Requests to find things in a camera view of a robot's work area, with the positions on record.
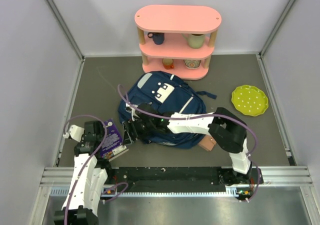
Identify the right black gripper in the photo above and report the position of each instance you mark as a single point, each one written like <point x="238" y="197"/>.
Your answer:
<point x="132" y="126"/>

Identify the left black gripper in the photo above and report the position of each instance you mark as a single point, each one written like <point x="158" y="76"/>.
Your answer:
<point x="102" y="134"/>

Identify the purple book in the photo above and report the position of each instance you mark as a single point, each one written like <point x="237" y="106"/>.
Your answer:
<point x="113" y="144"/>

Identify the navy blue backpack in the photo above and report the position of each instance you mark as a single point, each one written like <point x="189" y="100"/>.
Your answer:
<point x="167" y="92"/>

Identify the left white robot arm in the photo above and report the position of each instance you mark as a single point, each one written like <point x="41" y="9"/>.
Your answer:
<point x="89" y="175"/>

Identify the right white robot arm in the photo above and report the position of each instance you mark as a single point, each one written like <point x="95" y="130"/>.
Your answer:
<point x="228" y="131"/>

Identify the tan leather wallet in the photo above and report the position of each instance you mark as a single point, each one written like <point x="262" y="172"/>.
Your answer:
<point x="207" y="143"/>

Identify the orange cup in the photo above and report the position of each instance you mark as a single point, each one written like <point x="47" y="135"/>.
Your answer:
<point x="168" y="63"/>

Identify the patterned ceramic bowl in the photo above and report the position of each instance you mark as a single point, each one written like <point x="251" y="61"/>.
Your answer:
<point x="192" y="64"/>

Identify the dark blue mug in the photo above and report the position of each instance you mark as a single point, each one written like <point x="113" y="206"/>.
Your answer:
<point x="157" y="37"/>

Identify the pink three-tier shelf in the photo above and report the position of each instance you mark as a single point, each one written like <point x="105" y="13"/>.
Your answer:
<point x="173" y="21"/>

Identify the pale green mug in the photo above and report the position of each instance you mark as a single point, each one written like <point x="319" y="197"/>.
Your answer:
<point x="195" y="41"/>

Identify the green polka dot plate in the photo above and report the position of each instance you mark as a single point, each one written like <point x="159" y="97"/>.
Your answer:
<point x="249" y="100"/>

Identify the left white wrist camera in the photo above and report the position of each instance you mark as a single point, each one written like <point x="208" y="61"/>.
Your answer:
<point x="74" y="133"/>

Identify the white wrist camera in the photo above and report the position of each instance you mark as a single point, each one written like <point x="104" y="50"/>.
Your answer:
<point x="132" y="110"/>
<point x="74" y="133"/>

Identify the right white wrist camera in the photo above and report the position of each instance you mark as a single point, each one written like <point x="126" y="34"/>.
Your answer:
<point x="132" y="110"/>

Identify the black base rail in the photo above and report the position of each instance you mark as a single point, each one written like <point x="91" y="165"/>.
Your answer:
<point x="177" y="179"/>

